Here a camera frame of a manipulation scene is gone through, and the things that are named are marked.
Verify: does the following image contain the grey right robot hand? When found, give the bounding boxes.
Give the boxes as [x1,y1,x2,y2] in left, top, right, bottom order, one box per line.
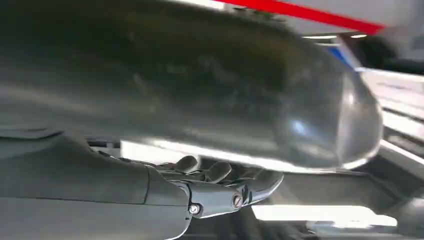
[0,0,385,240]

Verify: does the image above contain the red barrier belt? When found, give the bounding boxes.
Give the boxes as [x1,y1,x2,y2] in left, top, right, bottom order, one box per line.
[214,0,387,36]

